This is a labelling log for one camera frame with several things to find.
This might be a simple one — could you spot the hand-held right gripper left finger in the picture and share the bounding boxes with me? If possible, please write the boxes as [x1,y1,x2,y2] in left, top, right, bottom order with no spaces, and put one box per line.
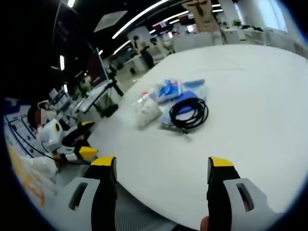
[51,156,118,231]

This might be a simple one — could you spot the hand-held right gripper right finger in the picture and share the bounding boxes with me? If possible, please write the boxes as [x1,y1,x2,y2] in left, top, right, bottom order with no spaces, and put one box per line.
[206,156,284,231]

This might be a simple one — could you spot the white plastic bag item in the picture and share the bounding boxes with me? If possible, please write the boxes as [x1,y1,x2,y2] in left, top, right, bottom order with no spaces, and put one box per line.
[134,97,162,130]

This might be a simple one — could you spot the black cable item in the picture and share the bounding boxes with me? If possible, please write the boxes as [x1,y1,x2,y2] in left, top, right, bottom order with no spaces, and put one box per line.
[169,97,209,130]

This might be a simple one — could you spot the blue and white packet item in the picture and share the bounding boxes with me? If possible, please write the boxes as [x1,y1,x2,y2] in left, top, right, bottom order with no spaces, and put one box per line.
[155,78,185,104]

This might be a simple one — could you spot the clear blue-edged packet item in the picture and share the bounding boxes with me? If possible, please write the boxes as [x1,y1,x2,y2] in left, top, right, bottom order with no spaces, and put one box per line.
[181,78,208,99]

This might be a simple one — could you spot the person's left hand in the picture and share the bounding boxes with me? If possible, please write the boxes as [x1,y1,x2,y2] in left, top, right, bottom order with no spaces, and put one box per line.
[51,153,67,168]

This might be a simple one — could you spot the person's right hand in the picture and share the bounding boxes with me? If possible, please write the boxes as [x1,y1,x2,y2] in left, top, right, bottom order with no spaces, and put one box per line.
[200,216,210,231]

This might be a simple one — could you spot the black tripod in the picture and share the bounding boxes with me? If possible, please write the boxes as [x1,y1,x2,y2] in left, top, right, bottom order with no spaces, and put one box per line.
[104,78,125,113]

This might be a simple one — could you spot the dark display screen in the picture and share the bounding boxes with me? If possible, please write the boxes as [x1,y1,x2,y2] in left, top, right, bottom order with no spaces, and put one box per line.
[87,47,108,90]

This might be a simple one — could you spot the white table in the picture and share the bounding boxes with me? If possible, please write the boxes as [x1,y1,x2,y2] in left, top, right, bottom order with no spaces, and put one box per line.
[54,44,308,230]

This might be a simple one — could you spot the ceiling air vent panel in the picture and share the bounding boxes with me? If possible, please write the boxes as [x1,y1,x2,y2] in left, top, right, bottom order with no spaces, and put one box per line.
[93,10,128,33]

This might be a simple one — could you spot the long ceiling light strip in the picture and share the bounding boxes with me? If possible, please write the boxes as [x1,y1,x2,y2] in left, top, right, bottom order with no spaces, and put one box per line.
[112,0,172,39]

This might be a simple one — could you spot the beige pillar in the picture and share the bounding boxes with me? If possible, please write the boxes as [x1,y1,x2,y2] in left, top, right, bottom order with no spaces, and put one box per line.
[181,0,223,45]

